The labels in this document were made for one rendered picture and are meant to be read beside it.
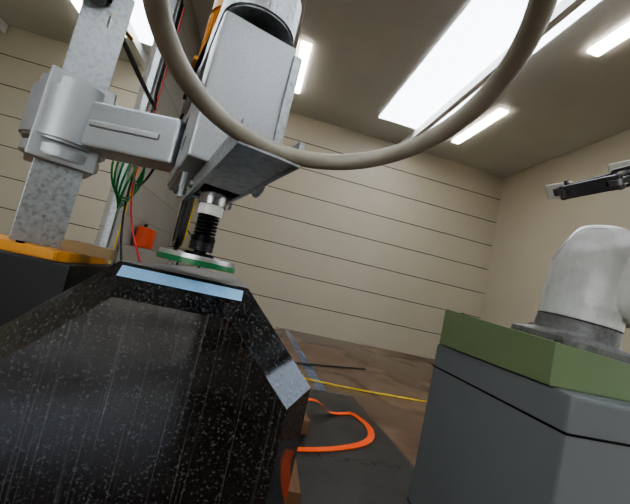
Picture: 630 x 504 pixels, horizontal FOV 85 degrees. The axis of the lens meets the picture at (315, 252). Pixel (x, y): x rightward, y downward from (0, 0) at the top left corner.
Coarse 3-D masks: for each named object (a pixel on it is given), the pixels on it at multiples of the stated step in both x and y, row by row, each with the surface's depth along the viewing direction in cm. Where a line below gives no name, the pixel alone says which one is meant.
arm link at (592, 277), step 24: (576, 240) 75; (600, 240) 72; (624, 240) 70; (552, 264) 79; (576, 264) 73; (600, 264) 70; (624, 264) 69; (552, 288) 76; (576, 288) 72; (600, 288) 70; (624, 288) 68; (552, 312) 75; (576, 312) 71; (600, 312) 69; (624, 312) 68
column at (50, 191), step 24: (120, 0) 168; (96, 24) 162; (120, 24) 168; (72, 48) 157; (96, 48) 163; (120, 48) 169; (72, 72) 158; (96, 72) 163; (48, 168) 154; (24, 192) 150; (48, 192) 155; (72, 192) 161; (24, 216) 150; (48, 216) 156; (24, 240) 151; (48, 240) 156
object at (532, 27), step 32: (160, 0) 40; (544, 0) 38; (160, 32) 43; (512, 64) 45; (192, 96) 51; (480, 96) 51; (224, 128) 57; (448, 128) 56; (288, 160) 63; (320, 160) 64; (352, 160) 64; (384, 160) 63
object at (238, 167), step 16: (224, 144) 71; (240, 144) 59; (304, 144) 65; (208, 160) 86; (224, 160) 69; (240, 160) 68; (256, 160) 66; (272, 160) 64; (208, 176) 83; (224, 176) 81; (240, 176) 78; (256, 176) 76; (272, 176) 73; (176, 192) 115; (192, 192) 104; (240, 192) 92
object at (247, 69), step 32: (224, 32) 93; (256, 32) 97; (224, 64) 93; (256, 64) 97; (288, 64) 101; (224, 96) 93; (256, 96) 97; (192, 128) 92; (256, 128) 97; (192, 160) 92
